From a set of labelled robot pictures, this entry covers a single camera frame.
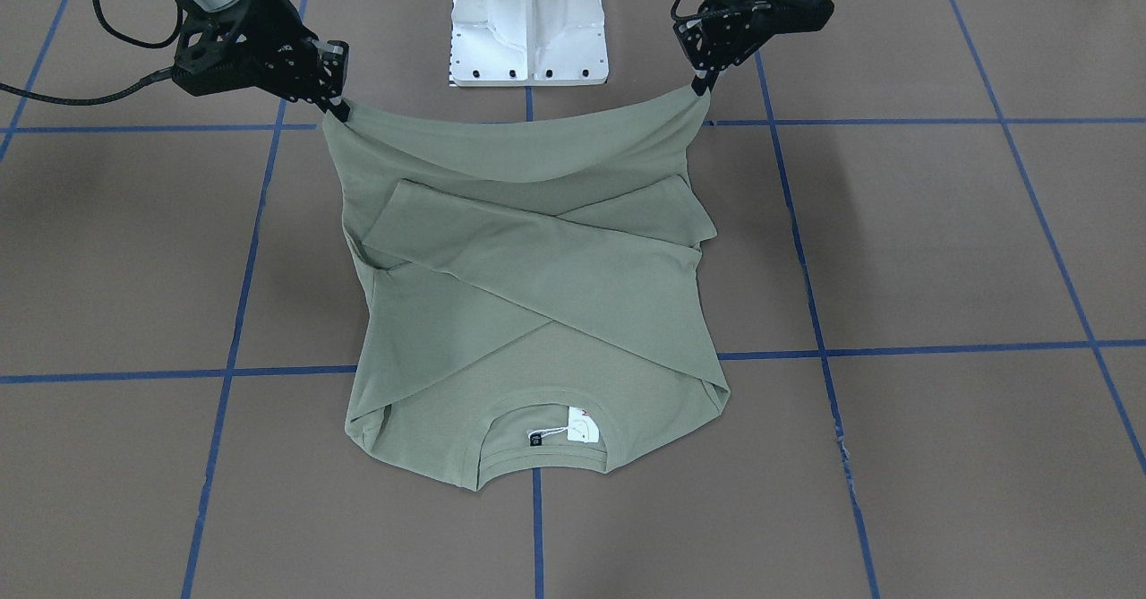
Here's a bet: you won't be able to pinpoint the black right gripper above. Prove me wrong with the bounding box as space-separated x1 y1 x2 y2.
171 0 351 123

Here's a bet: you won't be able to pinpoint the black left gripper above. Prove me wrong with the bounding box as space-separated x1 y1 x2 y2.
672 0 834 97

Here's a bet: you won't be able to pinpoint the olive green long-sleeve shirt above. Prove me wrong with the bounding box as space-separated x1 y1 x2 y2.
321 86 730 492

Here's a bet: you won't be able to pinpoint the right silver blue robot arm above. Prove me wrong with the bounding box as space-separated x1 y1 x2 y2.
172 0 351 123

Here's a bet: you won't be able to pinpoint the white paper hang tag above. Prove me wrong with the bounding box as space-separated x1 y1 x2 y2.
565 405 601 444

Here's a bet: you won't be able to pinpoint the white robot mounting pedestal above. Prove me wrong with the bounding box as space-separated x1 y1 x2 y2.
448 0 610 88

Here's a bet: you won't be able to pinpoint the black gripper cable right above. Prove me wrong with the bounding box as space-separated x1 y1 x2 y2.
0 0 193 107

